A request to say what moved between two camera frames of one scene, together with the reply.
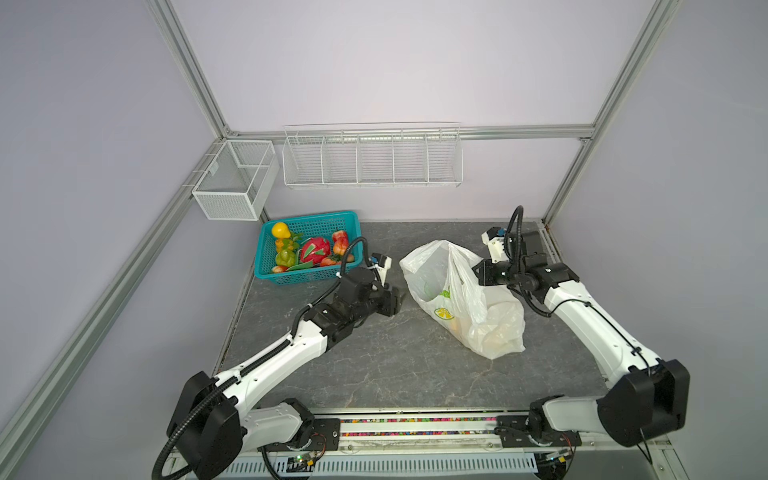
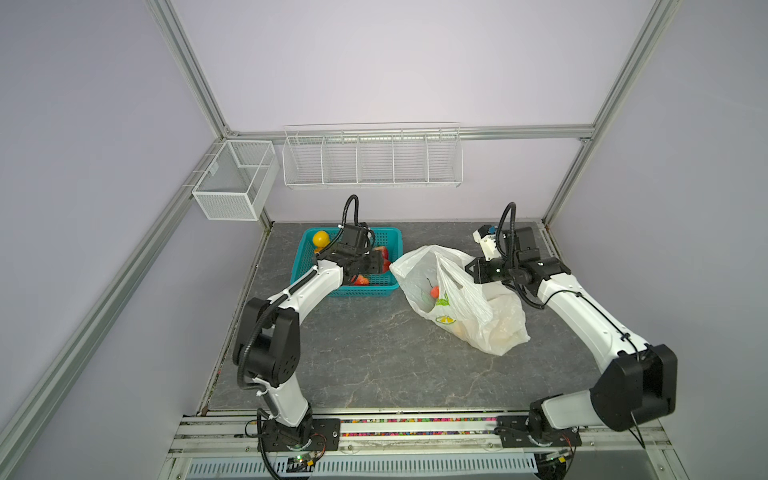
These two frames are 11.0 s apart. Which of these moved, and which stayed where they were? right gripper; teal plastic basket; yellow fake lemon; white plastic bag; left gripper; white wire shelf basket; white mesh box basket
Moved: left gripper; yellow fake lemon; teal plastic basket
Stayed: white plastic bag; right gripper; white mesh box basket; white wire shelf basket
